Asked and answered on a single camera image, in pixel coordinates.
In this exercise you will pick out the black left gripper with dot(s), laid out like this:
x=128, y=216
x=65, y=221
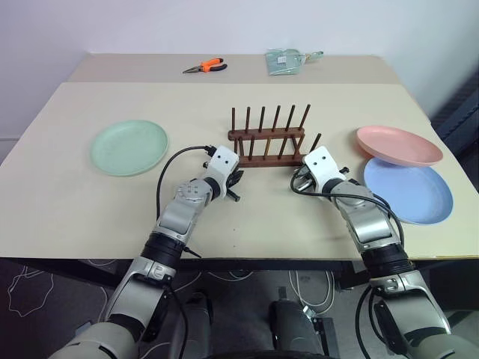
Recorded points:
x=231, y=180

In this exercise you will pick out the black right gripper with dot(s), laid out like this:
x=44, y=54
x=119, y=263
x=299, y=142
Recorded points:
x=301, y=172

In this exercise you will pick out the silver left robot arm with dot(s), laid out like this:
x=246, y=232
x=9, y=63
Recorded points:
x=179, y=215

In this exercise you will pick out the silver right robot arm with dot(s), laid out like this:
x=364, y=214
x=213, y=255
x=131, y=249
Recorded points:
x=374, y=224

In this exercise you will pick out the wooden dish rack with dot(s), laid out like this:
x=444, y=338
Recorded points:
x=267, y=134

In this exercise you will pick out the pink plate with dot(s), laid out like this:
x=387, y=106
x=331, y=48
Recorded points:
x=396, y=144

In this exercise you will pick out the blue plate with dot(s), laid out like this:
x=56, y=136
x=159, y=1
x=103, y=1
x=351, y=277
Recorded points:
x=409, y=192

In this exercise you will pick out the green plate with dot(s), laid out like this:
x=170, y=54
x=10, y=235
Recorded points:
x=129, y=147

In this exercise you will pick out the green dustpan in packaging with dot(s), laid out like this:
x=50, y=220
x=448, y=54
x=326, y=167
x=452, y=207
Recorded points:
x=280, y=63

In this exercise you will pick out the dark rounded robot leg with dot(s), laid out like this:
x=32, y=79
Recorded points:
x=293, y=329

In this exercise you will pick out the black floor box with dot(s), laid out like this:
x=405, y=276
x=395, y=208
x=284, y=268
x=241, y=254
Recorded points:
x=328, y=334

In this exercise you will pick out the dark blue chair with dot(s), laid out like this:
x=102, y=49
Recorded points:
x=458, y=112

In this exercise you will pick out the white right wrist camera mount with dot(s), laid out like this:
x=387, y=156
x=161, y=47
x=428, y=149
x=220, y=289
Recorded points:
x=320, y=163

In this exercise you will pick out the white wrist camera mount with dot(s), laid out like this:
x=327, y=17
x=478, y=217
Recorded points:
x=320, y=163
x=221, y=163

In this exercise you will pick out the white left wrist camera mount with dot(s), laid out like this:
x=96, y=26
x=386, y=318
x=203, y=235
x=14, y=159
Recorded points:
x=221, y=163

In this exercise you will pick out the black table frame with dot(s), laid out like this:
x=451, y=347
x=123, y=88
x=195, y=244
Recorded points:
x=75, y=271

